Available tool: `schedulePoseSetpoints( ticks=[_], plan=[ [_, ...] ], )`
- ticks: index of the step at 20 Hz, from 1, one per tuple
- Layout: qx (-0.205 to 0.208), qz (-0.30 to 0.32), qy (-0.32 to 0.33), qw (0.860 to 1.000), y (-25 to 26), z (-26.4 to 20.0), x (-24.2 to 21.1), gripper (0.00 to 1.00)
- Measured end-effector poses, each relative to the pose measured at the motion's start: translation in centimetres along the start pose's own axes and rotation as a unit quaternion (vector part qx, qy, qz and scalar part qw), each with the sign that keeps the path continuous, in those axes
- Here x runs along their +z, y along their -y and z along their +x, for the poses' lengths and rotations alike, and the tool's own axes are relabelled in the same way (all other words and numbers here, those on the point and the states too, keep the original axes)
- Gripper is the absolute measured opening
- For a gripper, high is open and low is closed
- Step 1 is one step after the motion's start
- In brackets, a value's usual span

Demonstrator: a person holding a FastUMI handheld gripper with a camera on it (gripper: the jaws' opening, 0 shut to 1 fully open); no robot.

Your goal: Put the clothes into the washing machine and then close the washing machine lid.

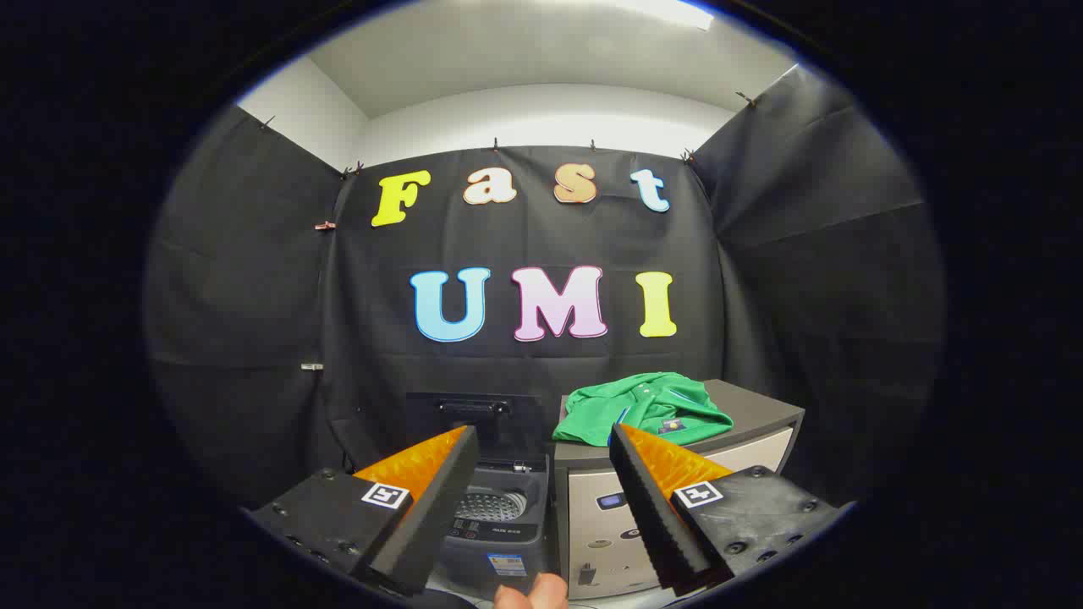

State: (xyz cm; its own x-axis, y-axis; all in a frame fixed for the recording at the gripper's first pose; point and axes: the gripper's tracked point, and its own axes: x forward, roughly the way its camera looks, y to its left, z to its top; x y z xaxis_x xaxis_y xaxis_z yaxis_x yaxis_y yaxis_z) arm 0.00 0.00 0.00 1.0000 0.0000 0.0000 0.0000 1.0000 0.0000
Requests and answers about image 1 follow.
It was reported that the black backdrop cloth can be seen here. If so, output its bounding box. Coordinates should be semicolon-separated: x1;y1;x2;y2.
144;66;947;517

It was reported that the row of dark backdrop clips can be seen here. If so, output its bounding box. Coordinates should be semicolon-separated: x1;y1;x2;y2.
258;90;758;178

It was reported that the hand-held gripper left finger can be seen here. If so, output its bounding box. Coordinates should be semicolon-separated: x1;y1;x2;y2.
245;425;481;596

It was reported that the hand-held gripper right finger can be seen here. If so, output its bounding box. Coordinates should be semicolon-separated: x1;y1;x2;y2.
607;421;847;597

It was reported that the grey washing machine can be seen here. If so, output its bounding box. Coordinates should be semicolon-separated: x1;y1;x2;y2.
427;457;561;603

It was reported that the grey and white cabinet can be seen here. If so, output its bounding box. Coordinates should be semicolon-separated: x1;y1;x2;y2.
548;378;806;601

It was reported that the green polo shirt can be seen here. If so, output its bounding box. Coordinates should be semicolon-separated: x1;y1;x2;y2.
552;372;735;447

